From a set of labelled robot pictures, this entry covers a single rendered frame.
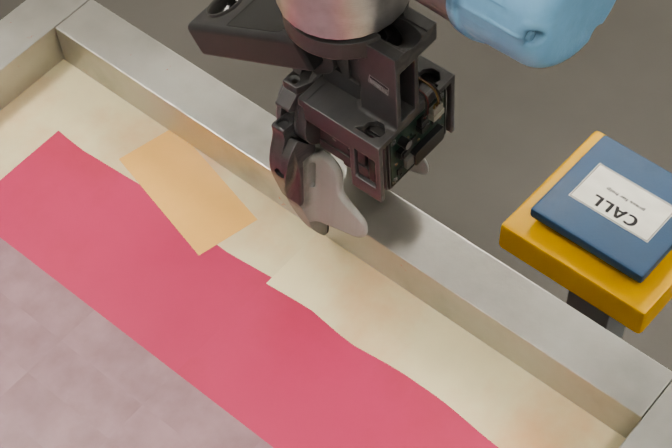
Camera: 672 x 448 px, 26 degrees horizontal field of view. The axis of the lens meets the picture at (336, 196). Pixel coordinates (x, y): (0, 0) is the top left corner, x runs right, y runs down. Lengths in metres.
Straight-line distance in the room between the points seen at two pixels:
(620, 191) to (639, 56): 1.52
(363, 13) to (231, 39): 0.13
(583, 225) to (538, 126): 1.39
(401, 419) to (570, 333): 0.12
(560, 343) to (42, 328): 0.34
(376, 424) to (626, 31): 1.82
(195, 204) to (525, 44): 0.41
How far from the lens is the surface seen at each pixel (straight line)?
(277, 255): 0.98
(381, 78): 0.80
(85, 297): 0.98
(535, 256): 1.11
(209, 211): 1.01
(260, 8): 0.88
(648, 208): 1.11
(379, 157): 0.83
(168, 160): 1.04
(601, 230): 1.09
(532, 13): 0.65
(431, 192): 2.37
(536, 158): 2.43
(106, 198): 1.03
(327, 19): 0.77
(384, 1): 0.77
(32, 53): 1.09
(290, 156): 0.88
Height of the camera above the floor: 1.81
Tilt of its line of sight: 50 degrees down
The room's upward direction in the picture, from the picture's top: straight up
